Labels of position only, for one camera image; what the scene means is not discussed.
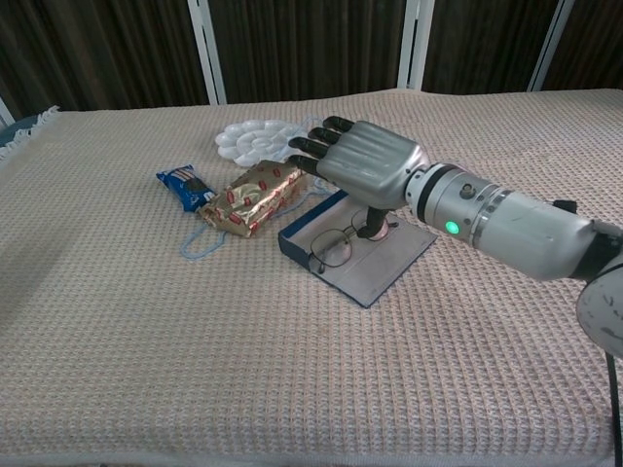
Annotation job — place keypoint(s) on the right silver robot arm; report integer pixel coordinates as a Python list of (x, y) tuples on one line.
[(511, 224)]

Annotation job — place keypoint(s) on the white frame post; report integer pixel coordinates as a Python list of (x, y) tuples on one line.
[(550, 48), (5, 113), (414, 48), (207, 53)]

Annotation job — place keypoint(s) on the long blue cookie packet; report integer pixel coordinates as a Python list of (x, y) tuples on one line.
[(187, 190)]

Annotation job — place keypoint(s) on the white flower paint palette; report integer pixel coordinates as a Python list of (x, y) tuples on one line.
[(253, 141)]

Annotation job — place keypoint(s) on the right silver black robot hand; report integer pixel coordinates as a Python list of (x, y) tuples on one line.
[(370, 163)]

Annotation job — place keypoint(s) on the blue glasses case grey lining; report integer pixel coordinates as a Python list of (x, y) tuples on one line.
[(379, 272)]

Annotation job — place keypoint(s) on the dark brown curtain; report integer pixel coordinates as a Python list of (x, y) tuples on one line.
[(311, 44)]

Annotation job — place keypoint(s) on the dark-framed eyeglasses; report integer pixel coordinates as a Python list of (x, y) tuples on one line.
[(336, 250)]

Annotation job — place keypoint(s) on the beige waffle tablecloth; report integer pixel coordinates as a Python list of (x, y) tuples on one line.
[(292, 365)]

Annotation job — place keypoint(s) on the gold red snack packet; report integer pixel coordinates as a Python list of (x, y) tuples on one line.
[(253, 199)]

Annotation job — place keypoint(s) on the blue padded table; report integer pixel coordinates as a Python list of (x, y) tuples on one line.
[(14, 130)]

